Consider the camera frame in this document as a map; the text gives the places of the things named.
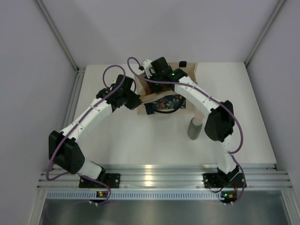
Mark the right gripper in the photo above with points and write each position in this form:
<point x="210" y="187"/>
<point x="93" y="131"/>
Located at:
<point x="153" y="89"/>

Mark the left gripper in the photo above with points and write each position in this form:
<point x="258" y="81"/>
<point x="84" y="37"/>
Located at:
<point x="136" y="101"/>

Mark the canvas tote bag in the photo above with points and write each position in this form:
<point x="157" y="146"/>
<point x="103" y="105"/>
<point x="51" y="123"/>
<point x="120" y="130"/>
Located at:
<point x="162" y="102"/>

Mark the grey bottle beige cap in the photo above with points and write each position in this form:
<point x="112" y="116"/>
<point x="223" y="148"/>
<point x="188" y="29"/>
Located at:
<point x="195" y="125"/>

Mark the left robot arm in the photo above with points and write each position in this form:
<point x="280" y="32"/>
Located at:
<point x="65" y="146"/>

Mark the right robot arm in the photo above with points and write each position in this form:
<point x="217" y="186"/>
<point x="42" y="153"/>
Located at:
<point x="220" y="120"/>

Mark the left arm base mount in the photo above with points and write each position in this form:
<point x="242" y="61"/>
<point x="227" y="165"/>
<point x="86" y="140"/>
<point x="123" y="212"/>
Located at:
<point x="112" y="180"/>

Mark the left aluminium frame post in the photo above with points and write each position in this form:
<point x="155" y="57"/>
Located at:
<point x="54" y="30"/>

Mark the aluminium frame post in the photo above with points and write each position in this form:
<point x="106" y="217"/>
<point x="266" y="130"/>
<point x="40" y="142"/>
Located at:
<point x="279" y="6"/>
<point x="54" y="30"/>

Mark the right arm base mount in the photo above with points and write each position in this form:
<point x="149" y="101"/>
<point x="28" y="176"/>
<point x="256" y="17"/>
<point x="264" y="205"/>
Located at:
<point x="216" y="180"/>

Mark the slotted cable duct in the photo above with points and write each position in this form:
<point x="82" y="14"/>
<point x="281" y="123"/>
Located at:
<point x="133" y="195"/>

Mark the right aluminium frame post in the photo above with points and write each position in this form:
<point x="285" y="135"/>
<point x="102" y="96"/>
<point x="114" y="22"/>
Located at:
<point x="279" y="6"/>

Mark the aluminium mounting rail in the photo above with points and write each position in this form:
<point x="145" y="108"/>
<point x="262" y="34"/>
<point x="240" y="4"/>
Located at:
<point x="190" y="177"/>

